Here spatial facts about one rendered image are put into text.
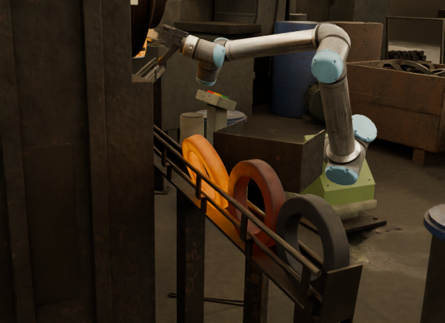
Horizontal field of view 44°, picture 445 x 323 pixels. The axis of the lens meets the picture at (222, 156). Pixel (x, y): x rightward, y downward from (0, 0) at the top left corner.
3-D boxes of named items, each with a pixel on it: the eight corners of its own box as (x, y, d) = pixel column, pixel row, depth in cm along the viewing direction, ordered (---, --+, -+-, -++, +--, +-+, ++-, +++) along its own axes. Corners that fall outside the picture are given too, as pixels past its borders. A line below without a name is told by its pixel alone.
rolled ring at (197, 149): (231, 166, 117) (218, 173, 116) (236, 220, 130) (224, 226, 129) (189, 118, 129) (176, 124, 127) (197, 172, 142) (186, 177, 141)
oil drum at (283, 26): (292, 121, 515) (298, 22, 490) (258, 109, 565) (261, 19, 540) (342, 116, 542) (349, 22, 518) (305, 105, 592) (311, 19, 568)
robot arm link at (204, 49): (218, 73, 234) (222, 57, 226) (190, 64, 234) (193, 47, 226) (224, 58, 239) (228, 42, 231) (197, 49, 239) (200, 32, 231)
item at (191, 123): (185, 218, 283) (186, 118, 269) (176, 210, 293) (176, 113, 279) (206, 214, 288) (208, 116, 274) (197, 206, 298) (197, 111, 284)
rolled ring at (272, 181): (244, 144, 119) (231, 145, 117) (294, 183, 105) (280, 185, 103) (234, 218, 127) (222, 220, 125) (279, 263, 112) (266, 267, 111)
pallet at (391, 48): (430, 69, 943) (433, 50, 934) (389, 70, 918) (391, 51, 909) (389, 61, 1052) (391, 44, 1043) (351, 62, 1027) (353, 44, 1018)
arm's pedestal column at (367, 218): (334, 199, 314) (335, 185, 312) (386, 224, 281) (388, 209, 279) (276, 210, 295) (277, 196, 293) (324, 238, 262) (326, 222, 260)
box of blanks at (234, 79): (157, 147, 413) (156, 42, 392) (98, 128, 471) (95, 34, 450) (253, 128, 481) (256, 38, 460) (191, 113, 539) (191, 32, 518)
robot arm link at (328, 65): (367, 162, 261) (353, 34, 207) (358, 191, 251) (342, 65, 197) (335, 158, 267) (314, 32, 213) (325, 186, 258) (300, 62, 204)
